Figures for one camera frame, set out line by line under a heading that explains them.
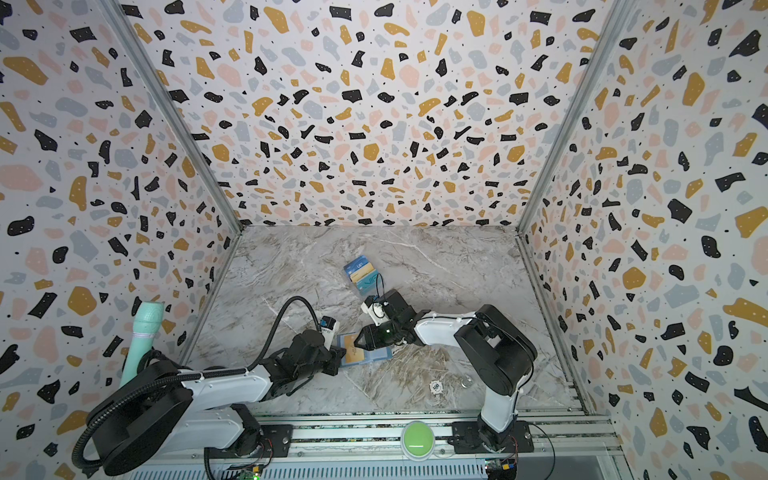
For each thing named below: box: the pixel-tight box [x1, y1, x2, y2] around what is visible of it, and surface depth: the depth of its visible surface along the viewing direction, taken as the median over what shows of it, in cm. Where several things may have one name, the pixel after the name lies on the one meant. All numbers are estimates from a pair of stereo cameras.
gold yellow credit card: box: [344, 334, 365, 363], surface depth 89 cm
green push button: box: [401, 420, 435, 461], surface depth 74 cm
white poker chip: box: [429, 380, 444, 395], surface depth 85 cm
